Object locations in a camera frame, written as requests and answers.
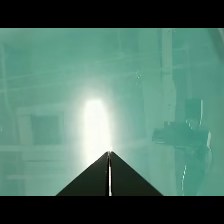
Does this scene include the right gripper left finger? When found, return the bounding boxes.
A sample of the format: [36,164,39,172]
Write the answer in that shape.
[55,151,110,197]

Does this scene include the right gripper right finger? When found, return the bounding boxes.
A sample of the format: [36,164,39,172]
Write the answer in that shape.
[109,150,164,197]

